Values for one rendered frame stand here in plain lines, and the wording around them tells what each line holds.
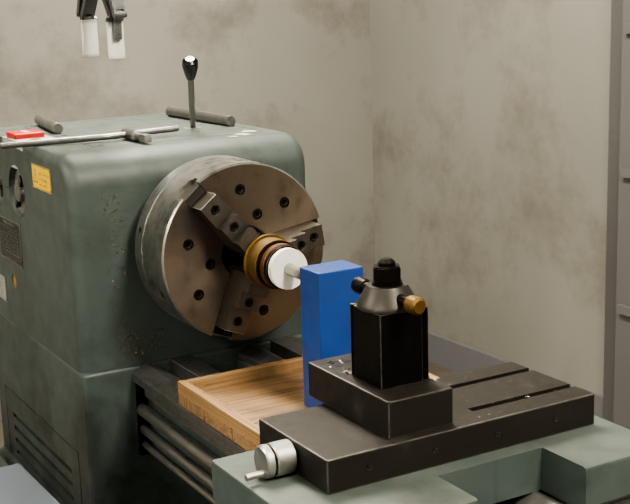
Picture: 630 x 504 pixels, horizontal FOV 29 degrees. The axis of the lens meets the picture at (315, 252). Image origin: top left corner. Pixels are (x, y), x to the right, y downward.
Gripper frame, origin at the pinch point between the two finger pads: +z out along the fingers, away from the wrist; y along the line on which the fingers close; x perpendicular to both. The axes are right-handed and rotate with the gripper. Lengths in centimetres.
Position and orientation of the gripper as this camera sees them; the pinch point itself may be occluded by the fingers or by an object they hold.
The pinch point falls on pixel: (103, 52)
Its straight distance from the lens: 232.4
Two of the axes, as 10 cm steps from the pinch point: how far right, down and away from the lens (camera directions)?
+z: 0.3, 9.8, 2.1
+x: 8.7, -1.3, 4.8
